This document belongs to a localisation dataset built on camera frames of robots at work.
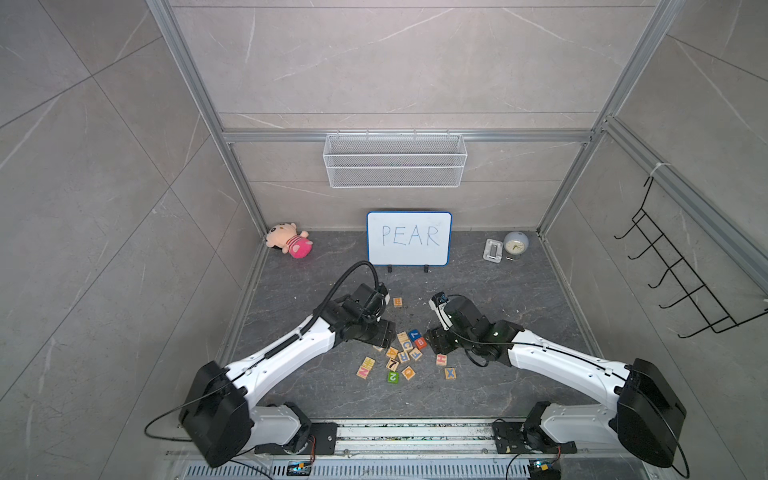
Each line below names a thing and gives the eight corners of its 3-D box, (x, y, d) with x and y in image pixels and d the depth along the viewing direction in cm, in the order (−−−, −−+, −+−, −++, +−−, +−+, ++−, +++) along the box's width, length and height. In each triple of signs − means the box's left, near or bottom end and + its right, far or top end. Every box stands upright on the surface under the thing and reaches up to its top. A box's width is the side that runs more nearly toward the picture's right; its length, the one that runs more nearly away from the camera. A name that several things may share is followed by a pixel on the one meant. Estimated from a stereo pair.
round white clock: (504, 257, 113) (511, 242, 107) (501, 245, 117) (507, 231, 111) (522, 257, 113) (530, 242, 107) (518, 245, 117) (525, 231, 111)
